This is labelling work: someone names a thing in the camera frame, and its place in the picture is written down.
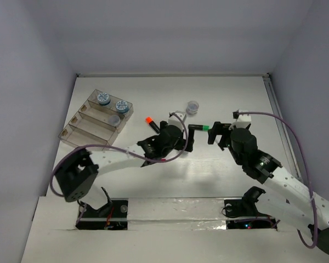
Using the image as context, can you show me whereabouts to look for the clear paper clip jar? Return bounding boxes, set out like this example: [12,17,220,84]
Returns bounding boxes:
[186,100,200,116]
[107,115,121,127]

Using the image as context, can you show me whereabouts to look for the blue-lidded cleaning gel jar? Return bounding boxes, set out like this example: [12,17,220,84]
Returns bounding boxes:
[97,93,111,106]

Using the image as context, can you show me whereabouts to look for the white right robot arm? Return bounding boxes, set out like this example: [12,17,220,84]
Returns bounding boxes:
[208,122,329,255]

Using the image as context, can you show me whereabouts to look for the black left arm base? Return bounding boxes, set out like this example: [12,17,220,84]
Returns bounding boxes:
[75,187,128,231]

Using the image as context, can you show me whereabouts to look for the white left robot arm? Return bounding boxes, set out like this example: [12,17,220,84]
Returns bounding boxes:
[53,124,195,203]

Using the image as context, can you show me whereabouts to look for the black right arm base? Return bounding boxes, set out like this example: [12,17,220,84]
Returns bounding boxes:
[221,199,278,230]

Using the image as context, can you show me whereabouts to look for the green-capped black highlighter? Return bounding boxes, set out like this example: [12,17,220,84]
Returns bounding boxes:
[188,124,210,132]

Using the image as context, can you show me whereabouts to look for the orange-capped black highlighter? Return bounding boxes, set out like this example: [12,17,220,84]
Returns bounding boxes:
[145,117,160,134]

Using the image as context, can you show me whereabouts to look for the clear three-bin organizer tray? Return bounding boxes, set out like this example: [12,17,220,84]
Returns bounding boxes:
[59,89,134,148]

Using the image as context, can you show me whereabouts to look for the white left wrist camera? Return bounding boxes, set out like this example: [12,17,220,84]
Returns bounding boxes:
[168,111,186,131]

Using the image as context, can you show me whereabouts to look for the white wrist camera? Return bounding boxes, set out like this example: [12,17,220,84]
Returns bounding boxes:
[168,111,186,131]
[229,110,252,130]

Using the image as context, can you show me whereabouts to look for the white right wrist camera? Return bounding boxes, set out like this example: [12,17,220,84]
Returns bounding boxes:
[229,110,252,130]

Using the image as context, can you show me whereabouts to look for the metal rail on table edge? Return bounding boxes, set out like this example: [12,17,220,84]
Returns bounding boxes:
[262,73,308,184]

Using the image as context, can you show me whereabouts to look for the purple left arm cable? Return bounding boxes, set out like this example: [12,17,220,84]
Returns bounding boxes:
[50,113,189,228]

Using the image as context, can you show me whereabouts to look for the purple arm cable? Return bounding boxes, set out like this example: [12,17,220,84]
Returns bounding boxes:
[237,111,319,249]
[50,113,189,228]

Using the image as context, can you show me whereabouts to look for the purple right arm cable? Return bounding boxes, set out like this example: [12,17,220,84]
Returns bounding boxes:
[237,111,319,249]

